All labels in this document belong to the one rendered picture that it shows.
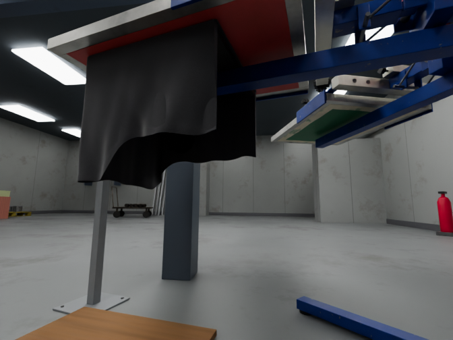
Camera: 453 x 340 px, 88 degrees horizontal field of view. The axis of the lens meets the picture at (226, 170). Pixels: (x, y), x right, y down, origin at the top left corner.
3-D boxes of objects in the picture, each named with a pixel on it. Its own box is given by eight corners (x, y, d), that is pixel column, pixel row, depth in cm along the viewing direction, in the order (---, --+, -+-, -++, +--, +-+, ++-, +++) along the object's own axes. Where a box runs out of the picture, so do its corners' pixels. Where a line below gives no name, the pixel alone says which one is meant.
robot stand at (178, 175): (172, 270, 162) (178, 104, 179) (197, 272, 159) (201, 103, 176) (161, 279, 144) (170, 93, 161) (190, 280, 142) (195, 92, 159)
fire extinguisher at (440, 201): (466, 237, 351) (460, 191, 361) (443, 236, 355) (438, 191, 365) (450, 234, 380) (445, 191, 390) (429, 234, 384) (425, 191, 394)
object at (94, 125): (76, 180, 73) (89, 54, 79) (87, 181, 77) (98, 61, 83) (211, 175, 57) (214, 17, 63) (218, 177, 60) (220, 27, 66)
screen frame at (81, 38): (46, 49, 77) (48, 38, 77) (158, 113, 131) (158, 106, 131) (298, -37, 49) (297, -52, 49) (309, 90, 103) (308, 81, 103)
